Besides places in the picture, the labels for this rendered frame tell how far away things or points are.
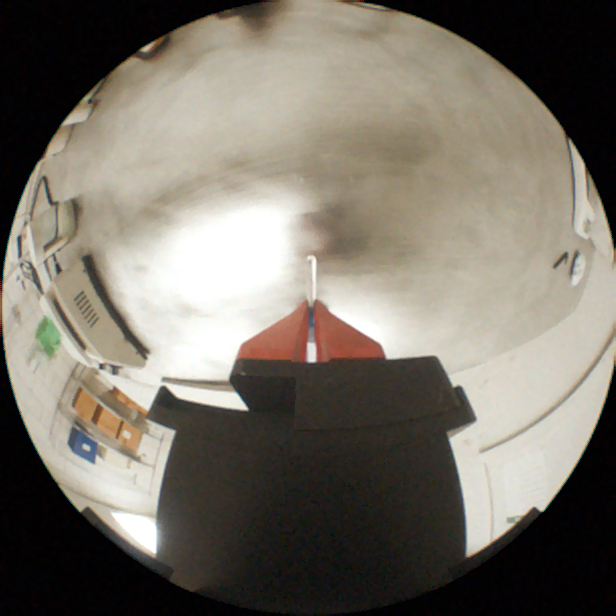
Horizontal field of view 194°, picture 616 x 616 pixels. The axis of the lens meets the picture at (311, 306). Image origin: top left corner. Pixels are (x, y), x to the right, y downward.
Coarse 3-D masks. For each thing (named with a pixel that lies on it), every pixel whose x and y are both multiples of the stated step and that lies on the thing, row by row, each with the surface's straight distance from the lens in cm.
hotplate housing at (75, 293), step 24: (72, 264) 31; (48, 288) 36; (72, 288) 30; (96, 288) 31; (72, 312) 30; (96, 312) 31; (96, 336) 31; (120, 336) 33; (120, 360) 33; (144, 360) 35
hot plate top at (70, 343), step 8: (48, 296) 30; (40, 304) 40; (48, 304) 29; (56, 312) 30; (56, 320) 30; (64, 328) 30; (64, 336) 32; (72, 336) 30; (64, 344) 40; (72, 344) 30; (72, 352) 37; (80, 352) 31; (80, 360) 35; (88, 360) 31
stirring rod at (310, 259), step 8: (312, 256) 10; (312, 264) 10; (312, 272) 10; (312, 280) 11; (312, 288) 11; (312, 296) 11; (312, 304) 12; (312, 312) 12; (312, 320) 12; (312, 328) 13; (312, 336) 13; (312, 344) 14; (312, 352) 15; (312, 360) 16
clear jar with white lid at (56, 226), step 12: (60, 204) 32; (72, 204) 32; (48, 216) 31; (60, 216) 31; (72, 216) 32; (36, 228) 30; (48, 228) 30; (60, 228) 31; (72, 228) 32; (36, 240) 30; (48, 240) 30; (60, 240) 31; (36, 252) 30; (48, 252) 31; (36, 264) 31
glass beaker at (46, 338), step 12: (48, 312) 33; (48, 324) 31; (36, 336) 31; (48, 336) 31; (60, 336) 32; (24, 348) 32; (36, 348) 31; (48, 348) 31; (36, 360) 31; (48, 360) 32; (36, 372) 36
